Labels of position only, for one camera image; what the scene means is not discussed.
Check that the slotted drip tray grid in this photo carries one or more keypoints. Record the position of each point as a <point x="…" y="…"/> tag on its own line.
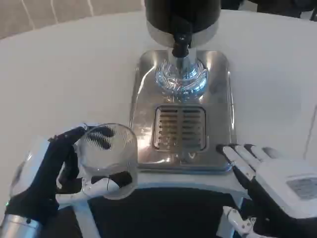
<point x="180" y="127"/>

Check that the black steel drink dispenser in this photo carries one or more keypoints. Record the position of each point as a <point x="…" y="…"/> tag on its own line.
<point x="182" y="27"/>

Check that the clear ribbed glass cup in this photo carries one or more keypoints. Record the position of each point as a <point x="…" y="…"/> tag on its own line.
<point x="109" y="161"/>

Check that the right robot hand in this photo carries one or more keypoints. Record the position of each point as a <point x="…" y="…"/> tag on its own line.
<point x="272" y="188"/>

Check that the steel drip tray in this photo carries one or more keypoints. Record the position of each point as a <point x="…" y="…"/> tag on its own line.
<point x="182" y="111"/>

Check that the left silver robot forearm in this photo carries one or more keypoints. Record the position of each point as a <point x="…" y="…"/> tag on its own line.
<point x="17" y="226"/>

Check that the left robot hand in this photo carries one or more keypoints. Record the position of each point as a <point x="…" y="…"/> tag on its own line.
<point x="42" y="168"/>

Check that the black dispenser tap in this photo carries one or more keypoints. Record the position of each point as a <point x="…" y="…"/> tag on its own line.
<point x="180" y="45"/>

